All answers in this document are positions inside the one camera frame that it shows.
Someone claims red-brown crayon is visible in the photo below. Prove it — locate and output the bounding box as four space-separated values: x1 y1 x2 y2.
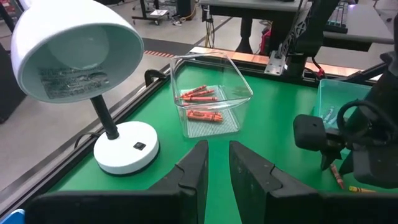
329 164 346 190

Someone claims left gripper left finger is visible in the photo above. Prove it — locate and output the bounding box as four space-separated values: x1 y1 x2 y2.
149 139 209 224

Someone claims green table mat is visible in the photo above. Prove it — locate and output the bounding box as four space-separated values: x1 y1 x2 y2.
46 60 398 224

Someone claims black rolling stand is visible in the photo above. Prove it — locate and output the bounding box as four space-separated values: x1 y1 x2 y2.
132 0 171 26

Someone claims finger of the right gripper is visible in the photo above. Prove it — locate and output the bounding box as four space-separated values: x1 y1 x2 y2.
320 151 336 171
338 151 354 175

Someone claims teal plastic bin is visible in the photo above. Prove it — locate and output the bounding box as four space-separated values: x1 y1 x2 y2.
312 78 373 125

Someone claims black cabinet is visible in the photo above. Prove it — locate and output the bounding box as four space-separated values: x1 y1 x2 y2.
0 42 28 124

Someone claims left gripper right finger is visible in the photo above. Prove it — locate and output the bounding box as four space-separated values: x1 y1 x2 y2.
229 140 321 224

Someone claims white desk lamp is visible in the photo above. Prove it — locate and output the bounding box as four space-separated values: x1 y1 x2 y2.
11 0 161 177

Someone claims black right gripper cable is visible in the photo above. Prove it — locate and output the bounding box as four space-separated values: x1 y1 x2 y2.
336 98 391 141

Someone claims red cable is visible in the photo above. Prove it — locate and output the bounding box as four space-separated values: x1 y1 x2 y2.
312 57 326 79

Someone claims blue plastic basket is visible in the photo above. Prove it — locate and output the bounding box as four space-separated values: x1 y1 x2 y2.
0 208 25 224

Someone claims grey keyboard desk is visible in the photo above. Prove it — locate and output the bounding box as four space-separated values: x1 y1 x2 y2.
323 0 396 52

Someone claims clear plastic container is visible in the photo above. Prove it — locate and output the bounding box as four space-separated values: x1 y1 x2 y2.
169 51 254 139

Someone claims black lamp cable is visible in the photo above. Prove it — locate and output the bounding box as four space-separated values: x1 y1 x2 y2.
73 131 101 149

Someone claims orange crayon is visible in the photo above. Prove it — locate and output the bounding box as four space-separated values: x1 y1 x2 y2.
182 96 218 103
186 110 223 118
181 84 208 98
180 89 216 99
187 114 224 123

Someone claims black backlit keyboard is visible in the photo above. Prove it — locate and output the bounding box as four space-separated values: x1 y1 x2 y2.
325 1 349 34

